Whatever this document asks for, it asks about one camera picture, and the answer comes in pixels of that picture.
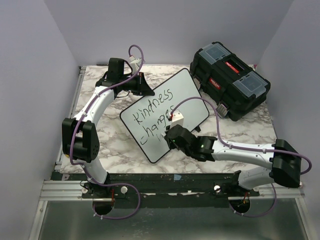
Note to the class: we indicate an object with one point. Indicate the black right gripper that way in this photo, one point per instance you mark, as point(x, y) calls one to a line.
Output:
point(171, 144)

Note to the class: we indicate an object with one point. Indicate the white framed whiteboard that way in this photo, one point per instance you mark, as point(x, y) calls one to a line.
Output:
point(146, 119)

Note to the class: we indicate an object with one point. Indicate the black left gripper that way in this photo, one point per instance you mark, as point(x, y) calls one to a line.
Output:
point(142, 88)

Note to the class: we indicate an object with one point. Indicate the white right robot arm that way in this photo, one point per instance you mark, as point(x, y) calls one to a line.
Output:
point(274, 163)

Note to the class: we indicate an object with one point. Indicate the aluminium frame rail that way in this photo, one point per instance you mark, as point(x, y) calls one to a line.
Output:
point(60, 155)

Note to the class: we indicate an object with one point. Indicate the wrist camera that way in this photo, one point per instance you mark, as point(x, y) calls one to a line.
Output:
point(135, 63)
point(176, 118)

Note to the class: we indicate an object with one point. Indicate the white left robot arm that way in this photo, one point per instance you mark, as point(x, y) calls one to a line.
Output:
point(80, 141)

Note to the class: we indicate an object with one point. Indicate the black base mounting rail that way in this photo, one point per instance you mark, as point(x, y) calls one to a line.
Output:
point(155, 190)

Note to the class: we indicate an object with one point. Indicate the black red toolbox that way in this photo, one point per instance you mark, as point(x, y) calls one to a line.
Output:
point(236, 88)

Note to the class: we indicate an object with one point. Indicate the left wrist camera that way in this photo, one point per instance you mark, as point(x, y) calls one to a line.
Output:
point(135, 63)

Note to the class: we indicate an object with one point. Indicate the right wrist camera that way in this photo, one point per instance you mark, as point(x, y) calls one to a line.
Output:
point(176, 118)

